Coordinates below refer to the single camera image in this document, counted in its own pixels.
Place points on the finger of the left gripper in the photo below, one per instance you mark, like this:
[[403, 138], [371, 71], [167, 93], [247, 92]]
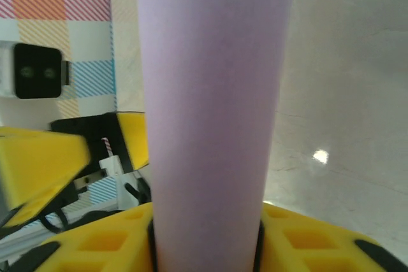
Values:
[[38, 160], [135, 138]]

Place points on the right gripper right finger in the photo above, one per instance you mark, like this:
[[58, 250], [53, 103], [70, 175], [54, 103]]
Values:
[[318, 246]]

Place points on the purple paper sheet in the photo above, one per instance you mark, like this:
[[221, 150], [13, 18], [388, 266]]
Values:
[[210, 93]]

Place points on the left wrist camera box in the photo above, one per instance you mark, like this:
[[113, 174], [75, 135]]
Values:
[[36, 71]]

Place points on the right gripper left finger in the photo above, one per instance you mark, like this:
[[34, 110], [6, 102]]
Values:
[[105, 246]]

